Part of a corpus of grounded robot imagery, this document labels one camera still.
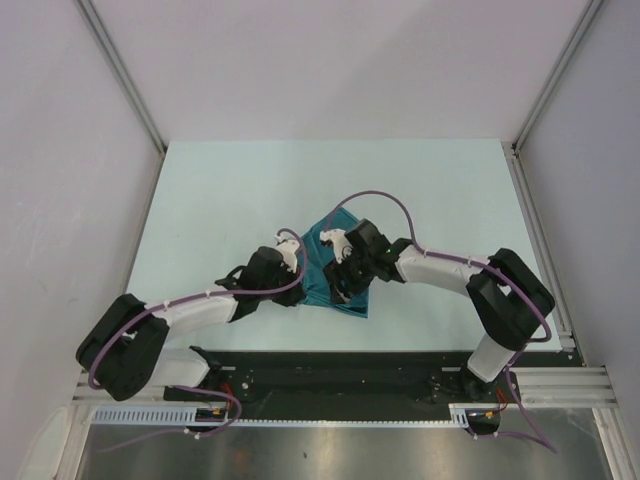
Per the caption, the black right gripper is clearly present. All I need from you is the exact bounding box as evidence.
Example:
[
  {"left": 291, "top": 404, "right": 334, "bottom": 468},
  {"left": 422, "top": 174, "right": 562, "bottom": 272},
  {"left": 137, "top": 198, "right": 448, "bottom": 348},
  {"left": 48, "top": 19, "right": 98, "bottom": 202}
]
[{"left": 322, "top": 247, "right": 375, "bottom": 306}]

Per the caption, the teal satin napkin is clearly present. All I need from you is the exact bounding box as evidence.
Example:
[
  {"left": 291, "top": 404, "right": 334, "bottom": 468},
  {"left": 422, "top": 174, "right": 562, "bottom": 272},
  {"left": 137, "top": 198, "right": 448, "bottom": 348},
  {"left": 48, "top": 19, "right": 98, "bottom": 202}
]
[{"left": 302, "top": 216, "right": 369, "bottom": 318}]

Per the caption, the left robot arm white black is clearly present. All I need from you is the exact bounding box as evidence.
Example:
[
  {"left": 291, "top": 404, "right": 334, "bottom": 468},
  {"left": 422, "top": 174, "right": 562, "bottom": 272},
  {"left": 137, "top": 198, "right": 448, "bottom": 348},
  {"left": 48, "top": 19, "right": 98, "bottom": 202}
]
[{"left": 76, "top": 239, "right": 307, "bottom": 401}]

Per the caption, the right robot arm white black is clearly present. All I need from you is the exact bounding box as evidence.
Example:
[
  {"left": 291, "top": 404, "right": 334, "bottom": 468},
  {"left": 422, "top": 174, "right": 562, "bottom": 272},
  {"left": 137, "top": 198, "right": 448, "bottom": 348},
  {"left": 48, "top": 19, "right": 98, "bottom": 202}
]
[{"left": 319, "top": 219, "right": 555, "bottom": 401}]

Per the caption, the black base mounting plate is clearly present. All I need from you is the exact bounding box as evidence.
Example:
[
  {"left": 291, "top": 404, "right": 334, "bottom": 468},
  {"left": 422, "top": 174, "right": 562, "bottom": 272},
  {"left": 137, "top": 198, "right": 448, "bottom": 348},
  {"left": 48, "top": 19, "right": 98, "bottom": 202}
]
[{"left": 163, "top": 349, "right": 578, "bottom": 433}]

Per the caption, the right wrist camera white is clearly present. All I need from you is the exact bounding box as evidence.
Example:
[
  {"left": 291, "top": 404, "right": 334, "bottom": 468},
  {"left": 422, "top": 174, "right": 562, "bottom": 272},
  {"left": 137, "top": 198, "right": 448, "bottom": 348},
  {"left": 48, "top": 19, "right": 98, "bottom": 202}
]
[{"left": 319, "top": 229, "right": 353, "bottom": 264}]

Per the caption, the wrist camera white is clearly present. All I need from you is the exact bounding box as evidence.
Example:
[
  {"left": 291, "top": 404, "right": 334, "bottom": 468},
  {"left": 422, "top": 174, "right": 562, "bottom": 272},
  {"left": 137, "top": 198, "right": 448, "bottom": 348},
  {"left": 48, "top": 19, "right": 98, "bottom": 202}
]
[
  {"left": 275, "top": 239, "right": 300, "bottom": 269},
  {"left": 319, "top": 229, "right": 353, "bottom": 264}
]

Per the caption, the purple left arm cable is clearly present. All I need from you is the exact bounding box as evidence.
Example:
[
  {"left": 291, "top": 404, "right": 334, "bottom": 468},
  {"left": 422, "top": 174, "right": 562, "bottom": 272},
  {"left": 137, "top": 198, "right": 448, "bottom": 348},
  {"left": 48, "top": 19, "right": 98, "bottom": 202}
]
[{"left": 88, "top": 227, "right": 309, "bottom": 451}]

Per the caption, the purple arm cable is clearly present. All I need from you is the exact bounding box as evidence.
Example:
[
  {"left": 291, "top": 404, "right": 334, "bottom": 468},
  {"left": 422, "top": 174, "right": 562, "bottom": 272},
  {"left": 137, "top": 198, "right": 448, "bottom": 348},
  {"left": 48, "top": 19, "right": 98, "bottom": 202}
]
[
  {"left": 88, "top": 227, "right": 309, "bottom": 451},
  {"left": 327, "top": 189, "right": 557, "bottom": 454}
]

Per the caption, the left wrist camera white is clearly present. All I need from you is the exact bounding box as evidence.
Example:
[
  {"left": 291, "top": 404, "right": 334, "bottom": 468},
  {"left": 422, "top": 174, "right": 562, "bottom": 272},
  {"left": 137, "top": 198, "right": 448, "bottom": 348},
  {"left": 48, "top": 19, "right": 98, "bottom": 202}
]
[{"left": 275, "top": 239, "right": 300, "bottom": 269}]

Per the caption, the white slotted cable duct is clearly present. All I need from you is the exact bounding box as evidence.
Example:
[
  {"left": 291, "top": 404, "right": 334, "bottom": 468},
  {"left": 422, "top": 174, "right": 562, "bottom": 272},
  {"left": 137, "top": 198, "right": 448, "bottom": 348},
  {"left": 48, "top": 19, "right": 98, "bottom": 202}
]
[{"left": 92, "top": 406, "right": 469, "bottom": 429}]

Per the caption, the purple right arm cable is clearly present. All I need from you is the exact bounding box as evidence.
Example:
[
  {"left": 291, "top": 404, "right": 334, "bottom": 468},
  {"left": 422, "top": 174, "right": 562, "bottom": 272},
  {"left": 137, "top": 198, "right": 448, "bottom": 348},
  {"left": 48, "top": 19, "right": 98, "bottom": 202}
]
[{"left": 327, "top": 189, "right": 557, "bottom": 454}]

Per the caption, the right aluminium side rail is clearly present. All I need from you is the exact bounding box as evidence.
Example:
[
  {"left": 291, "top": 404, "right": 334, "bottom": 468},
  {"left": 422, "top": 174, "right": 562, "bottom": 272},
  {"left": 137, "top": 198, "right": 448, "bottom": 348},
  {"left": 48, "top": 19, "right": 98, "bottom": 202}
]
[{"left": 502, "top": 142, "right": 578, "bottom": 352}]

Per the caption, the left aluminium corner post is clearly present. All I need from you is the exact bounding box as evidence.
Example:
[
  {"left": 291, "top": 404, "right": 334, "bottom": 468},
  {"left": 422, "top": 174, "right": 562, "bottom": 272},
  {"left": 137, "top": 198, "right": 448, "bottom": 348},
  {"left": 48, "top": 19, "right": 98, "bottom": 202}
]
[{"left": 73, "top": 0, "right": 168, "bottom": 158}]

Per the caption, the aluminium corner post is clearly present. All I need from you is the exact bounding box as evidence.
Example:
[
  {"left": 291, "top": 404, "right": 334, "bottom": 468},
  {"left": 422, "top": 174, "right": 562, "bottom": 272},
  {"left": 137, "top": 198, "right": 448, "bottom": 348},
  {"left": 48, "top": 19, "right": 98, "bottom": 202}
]
[
  {"left": 73, "top": 0, "right": 168, "bottom": 158},
  {"left": 511, "top": 0, "right": 608, "bottom": 154}
]

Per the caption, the right aluminium corner post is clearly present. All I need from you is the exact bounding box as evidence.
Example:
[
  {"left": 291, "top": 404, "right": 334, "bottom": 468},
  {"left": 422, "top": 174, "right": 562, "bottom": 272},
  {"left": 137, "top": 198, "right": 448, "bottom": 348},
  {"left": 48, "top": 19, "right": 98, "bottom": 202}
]
[{"left": 511, "top": 0, "right": 608, "bottom": 154}]

